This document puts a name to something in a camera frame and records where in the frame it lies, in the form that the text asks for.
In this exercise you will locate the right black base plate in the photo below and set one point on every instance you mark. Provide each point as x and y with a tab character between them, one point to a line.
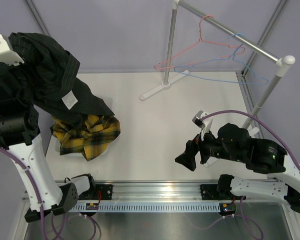
217	192

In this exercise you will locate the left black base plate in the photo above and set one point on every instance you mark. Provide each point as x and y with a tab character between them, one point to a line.
102	191

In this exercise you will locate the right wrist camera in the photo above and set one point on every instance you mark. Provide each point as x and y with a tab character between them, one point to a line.
205	125

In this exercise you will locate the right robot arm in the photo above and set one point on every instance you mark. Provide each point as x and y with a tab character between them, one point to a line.
261	156

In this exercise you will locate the dark pinstripe shirt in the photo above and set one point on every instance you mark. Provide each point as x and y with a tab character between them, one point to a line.
57	90

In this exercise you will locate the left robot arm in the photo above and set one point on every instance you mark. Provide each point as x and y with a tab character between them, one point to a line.
21	141

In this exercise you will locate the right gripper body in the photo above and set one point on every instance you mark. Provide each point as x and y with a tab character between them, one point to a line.
196	144

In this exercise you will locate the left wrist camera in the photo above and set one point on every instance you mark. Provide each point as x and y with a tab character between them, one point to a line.
7	54

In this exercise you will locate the white slotted cable duct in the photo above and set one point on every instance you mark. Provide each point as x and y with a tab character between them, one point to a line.
139	207

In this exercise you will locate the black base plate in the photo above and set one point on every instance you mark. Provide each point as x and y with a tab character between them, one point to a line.
217	192
102	191

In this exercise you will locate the blue wire hanger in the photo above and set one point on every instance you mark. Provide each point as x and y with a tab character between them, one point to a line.
213	64

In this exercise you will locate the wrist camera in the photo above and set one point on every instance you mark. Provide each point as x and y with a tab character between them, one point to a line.
7	54
205	125

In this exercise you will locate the aluminium mounting rail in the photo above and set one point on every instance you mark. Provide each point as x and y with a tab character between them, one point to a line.
149	191

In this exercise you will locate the yellow plaid shirt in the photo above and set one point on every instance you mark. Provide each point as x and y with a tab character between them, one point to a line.
91	139

